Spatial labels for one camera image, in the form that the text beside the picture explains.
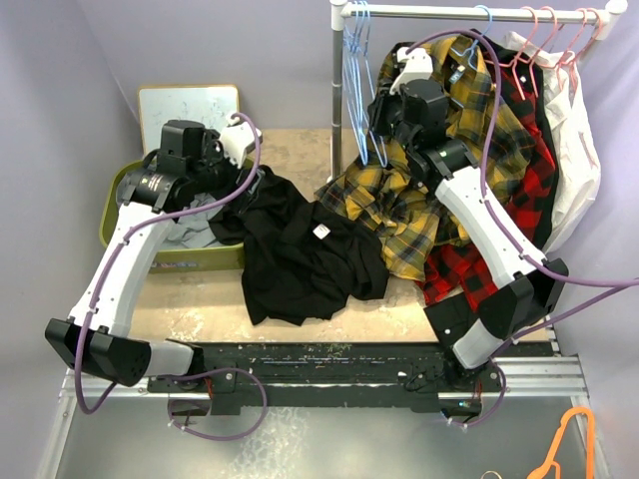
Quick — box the blue hanger holding plaid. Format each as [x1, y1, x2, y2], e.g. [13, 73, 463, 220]
[451, 5, 493, 71]

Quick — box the white metal clothes rack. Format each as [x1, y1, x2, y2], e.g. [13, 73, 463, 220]
[330, 1, 628, 178]

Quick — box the blue wire hangers bunch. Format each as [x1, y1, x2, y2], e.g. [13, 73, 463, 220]
[342, 1, 373, 166]

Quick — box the pink hanger right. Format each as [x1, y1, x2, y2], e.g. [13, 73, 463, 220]
[556, 7, 600, 94]

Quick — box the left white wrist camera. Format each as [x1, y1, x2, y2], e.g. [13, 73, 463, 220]
[219, 114, 263, 169]

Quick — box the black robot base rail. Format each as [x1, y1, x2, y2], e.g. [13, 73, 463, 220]
[148, 342, 501, 417]

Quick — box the red black plaid shirt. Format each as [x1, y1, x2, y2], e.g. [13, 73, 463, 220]
[422, 35, 558, 308]

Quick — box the green plastic laundry bin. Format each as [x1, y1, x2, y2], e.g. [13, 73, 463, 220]
[98, 159, 251, 273]

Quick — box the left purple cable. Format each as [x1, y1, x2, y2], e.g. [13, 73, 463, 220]
[74, 112, 269, 443]

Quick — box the pink hanger left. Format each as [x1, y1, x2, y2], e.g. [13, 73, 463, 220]
[508, 5, 544, 101]

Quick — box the black t-shirt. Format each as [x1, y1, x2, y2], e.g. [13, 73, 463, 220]
[209, 166, 389, 325]

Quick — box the white shirt on rack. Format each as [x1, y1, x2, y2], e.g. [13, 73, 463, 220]
[504, 31, 601, 252]

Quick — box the pink hanger middle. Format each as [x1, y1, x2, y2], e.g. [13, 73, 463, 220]
[529, 5, 562, 67]

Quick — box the light blue wire hanger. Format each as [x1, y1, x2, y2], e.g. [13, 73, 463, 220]
[348, 25, 387, 167]

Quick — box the yellow plaid shirt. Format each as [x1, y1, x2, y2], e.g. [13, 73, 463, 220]
[314, 37, 538, 281]

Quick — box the orange plastic hanger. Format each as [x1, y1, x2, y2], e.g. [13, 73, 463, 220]
[523, 406, 598, 479]

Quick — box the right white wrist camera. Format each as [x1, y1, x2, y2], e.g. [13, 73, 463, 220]
[389, 47, 433, 95]

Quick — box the small whiteboard yellow frame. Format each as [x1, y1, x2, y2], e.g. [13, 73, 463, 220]
[138, 85, 240, 153]

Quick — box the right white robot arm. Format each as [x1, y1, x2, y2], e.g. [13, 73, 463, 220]
[368, 79, 568, 390]

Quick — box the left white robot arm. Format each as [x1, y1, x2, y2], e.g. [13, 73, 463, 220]
[45, 113, 262, 391]

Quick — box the aluminium extrusion frame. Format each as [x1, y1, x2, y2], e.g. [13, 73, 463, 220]
[59, 356, 588, 401]

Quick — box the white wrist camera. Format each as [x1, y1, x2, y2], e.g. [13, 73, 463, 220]
[389, 47, 433, 95]
[219, 114, 263, 169]

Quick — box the grey shirt in bin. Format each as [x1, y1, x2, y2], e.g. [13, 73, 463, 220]
[161, 207, 222, 250]

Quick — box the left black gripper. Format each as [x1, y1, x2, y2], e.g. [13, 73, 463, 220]
[188, 131, 263, 214]

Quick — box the pink hanger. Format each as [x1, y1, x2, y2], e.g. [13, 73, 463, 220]
[529, 5, 562, 67]
[508, 5, 544, 101]
[556, 7, 600, 94]

